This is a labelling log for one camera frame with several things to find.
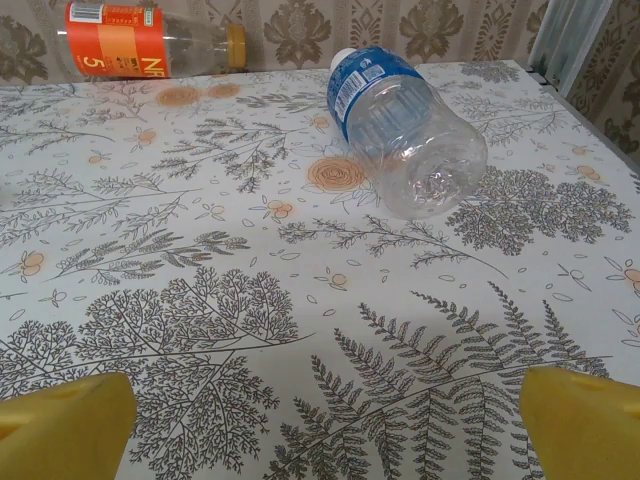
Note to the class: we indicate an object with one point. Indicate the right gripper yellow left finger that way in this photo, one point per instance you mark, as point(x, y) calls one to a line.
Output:
point(65, 430)

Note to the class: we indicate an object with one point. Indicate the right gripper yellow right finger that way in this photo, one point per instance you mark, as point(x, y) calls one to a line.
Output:
point(585, 430)

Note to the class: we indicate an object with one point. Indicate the small blue label bottle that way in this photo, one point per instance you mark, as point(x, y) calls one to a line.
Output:
point(400, 140)

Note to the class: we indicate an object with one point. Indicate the orange label plastic bottle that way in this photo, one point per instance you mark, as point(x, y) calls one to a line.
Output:
point(120, 45)

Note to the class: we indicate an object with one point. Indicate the aluminium frame post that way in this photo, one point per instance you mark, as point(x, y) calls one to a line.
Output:
point(555, 40)

